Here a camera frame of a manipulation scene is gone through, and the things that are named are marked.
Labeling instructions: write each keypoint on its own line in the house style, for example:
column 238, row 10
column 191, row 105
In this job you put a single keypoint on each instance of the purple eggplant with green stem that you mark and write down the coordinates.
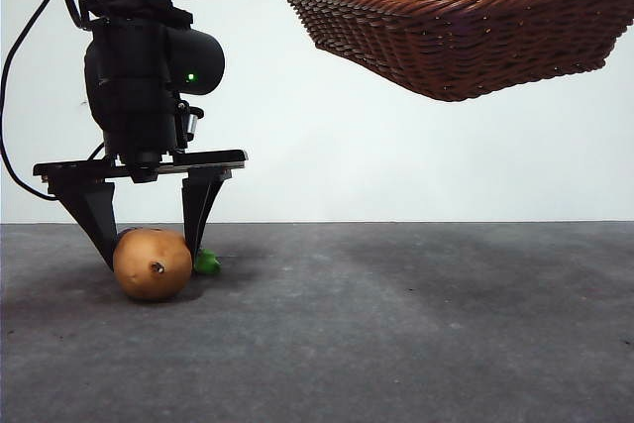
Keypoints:
column 208, row 263

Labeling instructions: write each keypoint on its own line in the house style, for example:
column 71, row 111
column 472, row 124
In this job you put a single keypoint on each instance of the brown potato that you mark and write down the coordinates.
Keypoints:
column 151, row 264

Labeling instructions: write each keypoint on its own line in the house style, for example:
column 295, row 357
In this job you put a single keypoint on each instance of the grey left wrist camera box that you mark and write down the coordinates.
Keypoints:
column 189, row 122

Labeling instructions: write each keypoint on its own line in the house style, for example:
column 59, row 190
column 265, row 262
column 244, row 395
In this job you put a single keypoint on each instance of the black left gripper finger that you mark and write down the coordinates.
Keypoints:
column 198, row 205
column 94, row 210

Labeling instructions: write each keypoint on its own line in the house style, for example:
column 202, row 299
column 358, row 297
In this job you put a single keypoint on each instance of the brown wicker basket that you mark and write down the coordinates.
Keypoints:
column 455, row 36

